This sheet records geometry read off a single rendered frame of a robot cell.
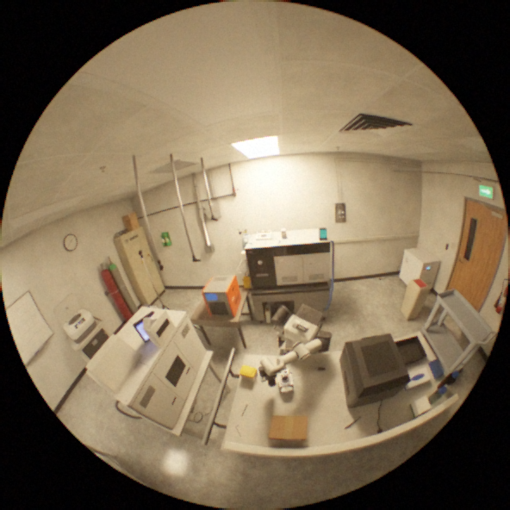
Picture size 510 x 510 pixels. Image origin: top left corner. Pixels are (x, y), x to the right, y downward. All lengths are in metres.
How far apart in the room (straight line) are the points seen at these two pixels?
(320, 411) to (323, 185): 3.29
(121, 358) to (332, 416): 1.43
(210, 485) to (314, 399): 1.61
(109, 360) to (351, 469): 2.35
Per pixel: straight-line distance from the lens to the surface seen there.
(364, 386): 1.19
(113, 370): 1.24
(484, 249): 3.73
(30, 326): 3.91
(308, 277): 2.57
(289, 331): 1.42
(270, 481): 2.28
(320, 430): 1.37
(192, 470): 2.49
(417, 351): 1.91
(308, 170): 3.36
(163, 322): 1.22
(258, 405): 1.42
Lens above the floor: 2.25
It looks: 22 degrees down
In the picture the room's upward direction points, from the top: 9 degrees counter-clockwise
